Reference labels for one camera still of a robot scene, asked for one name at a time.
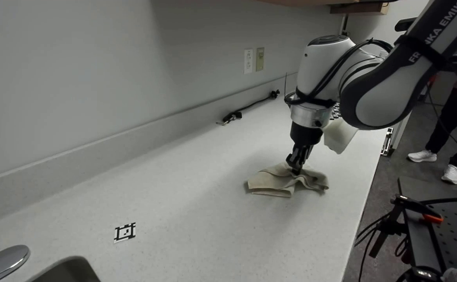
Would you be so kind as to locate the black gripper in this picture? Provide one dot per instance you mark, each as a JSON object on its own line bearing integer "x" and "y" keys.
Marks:
{"x": 308, "y": 136}

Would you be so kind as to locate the beige cloth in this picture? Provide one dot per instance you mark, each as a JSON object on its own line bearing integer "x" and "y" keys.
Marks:
{"x": 277, "y": 183}

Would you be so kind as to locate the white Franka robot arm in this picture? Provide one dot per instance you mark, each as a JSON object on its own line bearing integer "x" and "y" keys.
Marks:
{"x": 386, "y": 83}

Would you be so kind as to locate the black rod tool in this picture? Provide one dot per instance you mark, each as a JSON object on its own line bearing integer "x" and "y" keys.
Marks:
{"x": 250, "y": 106}

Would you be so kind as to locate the person in pink shirt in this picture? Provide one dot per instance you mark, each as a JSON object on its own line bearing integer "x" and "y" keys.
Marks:
{"x": 449, "y": 130}

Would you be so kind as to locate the small black-white marker tag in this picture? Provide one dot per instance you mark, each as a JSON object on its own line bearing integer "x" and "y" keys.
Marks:
{"x": 126, "y": 230}

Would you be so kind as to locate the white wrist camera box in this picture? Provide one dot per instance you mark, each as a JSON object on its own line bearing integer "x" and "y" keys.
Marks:
{"x": 341, "y": 136}

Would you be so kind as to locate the yellowish wall plate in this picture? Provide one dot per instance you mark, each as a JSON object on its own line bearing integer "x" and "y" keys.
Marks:
{"x": 261, "y": 58}

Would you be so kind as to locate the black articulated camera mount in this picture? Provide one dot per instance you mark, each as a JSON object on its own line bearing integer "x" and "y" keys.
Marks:
{"x": 391, "y": 224}

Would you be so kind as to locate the white wall outlet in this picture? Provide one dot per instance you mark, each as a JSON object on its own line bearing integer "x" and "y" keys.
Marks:
{"x": 248, "y": 61}

